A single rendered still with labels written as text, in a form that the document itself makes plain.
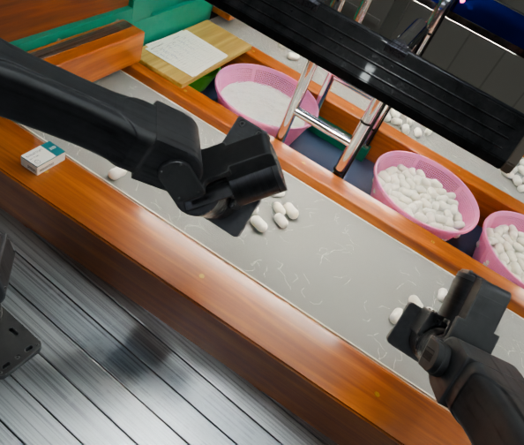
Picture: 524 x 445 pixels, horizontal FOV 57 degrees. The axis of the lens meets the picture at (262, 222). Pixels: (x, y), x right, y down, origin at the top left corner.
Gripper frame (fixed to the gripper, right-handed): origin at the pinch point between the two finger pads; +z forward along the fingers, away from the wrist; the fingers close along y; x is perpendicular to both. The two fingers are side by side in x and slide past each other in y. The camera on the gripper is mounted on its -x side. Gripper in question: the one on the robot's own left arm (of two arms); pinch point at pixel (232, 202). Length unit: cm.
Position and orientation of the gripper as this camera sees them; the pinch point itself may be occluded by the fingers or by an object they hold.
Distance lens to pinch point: 74.6
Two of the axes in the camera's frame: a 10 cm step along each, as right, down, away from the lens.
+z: 1.5, 0.3, 9.9
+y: -8.3, -5.4, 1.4
